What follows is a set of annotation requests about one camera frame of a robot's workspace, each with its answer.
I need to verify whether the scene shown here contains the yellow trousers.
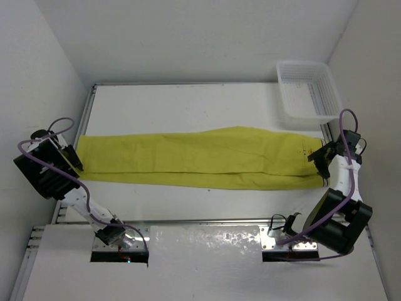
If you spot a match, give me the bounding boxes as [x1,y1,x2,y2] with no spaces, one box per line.
[76,127,328,191]

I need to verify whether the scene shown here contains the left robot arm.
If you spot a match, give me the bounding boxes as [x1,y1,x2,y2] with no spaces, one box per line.
[13,129,135,250]

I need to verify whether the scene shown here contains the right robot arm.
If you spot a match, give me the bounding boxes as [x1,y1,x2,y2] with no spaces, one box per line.
[276,130,373,255]

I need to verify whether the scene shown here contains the white plastic basket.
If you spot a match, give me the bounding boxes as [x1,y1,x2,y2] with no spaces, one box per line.
[276,60,343,127]

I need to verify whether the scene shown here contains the white front cover panel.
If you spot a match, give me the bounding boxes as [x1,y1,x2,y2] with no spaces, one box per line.
[24,224,386,300]

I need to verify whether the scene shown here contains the aluminium table frame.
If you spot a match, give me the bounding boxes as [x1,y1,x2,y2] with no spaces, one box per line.
[9,82,386,301]

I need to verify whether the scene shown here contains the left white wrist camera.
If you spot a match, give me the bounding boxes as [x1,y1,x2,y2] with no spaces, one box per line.
[56,134,69,150]

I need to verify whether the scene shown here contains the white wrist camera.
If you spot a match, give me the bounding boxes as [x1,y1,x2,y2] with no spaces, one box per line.
[56,134,69,150]
[355,149,365,164]

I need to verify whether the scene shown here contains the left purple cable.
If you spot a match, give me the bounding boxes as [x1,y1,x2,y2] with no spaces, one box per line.
[17,117,149,255]

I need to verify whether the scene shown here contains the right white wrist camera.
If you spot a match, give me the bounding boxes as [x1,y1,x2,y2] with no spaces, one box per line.
[355,149,365,164]

